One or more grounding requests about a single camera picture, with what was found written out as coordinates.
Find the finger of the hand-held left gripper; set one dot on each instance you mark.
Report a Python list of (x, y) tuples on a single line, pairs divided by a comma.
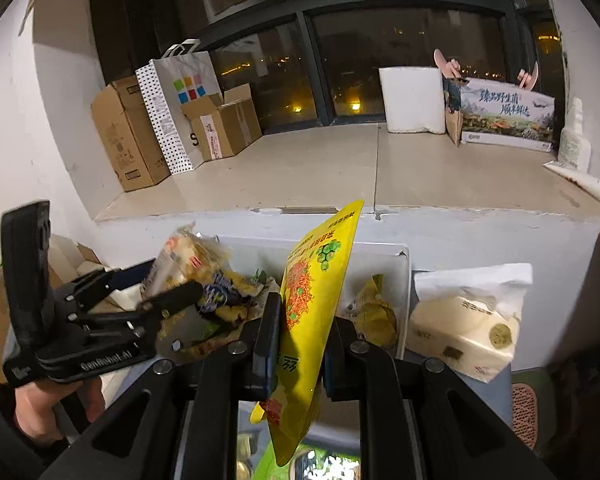
[(117, 276), (175, 300)]

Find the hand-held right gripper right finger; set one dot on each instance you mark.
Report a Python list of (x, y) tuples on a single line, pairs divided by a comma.
[(334, 375)]

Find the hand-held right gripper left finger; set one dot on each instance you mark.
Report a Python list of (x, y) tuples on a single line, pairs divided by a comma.
[(267, 350)]

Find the long beige cartoon snack packet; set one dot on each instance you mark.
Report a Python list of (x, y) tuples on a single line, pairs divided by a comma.
[(190, 329)]

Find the round cracker packet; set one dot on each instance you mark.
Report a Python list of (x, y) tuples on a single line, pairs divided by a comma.
[(185, 257)]

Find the black chip packet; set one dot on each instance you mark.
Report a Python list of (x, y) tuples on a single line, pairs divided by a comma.
[(220, 294)]

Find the olive yellow snack packet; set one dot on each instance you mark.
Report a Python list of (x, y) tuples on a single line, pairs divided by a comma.
[(375, 315)]

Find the white cardboard box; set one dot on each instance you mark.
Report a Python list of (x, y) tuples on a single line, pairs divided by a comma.
[(377, 260)]

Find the person's left forearm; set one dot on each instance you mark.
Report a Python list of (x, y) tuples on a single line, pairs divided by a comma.
[(0, 430)]

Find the person's left hand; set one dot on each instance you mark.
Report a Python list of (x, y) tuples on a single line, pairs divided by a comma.
[(35, 405)]

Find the green snack packet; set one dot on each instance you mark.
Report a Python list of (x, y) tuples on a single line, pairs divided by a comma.
[(325, 465)]

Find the cream tissue pack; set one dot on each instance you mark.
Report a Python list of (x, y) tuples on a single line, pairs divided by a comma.
[(460, 325)]

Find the large cardboard box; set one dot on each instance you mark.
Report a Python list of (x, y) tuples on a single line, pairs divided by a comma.
[(125, 135)]

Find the polka dot paper bag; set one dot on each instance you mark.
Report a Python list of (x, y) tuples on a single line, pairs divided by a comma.
[(180, 110)]

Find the small cardboard box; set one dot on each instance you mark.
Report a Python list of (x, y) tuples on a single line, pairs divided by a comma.
[(230, 125)]

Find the pink grid panel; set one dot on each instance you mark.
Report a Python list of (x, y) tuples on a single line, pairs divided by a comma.
[(525, 412)]

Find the white foam box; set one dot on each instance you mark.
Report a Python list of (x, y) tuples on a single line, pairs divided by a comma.
[(412, 102)]

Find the landscape printed carton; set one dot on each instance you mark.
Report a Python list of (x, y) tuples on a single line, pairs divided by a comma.
[(505, 115)]

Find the white tube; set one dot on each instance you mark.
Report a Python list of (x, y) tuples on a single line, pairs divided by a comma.
[(580, 180)]

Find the dark window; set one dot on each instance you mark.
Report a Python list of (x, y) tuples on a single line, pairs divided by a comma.
[(370, 50)]

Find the pink toy figure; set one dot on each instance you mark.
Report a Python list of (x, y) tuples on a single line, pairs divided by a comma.
[(447, 66), (527, 77)]

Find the white plastic bottle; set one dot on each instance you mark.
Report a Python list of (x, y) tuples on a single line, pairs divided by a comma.
[(575, 140)]

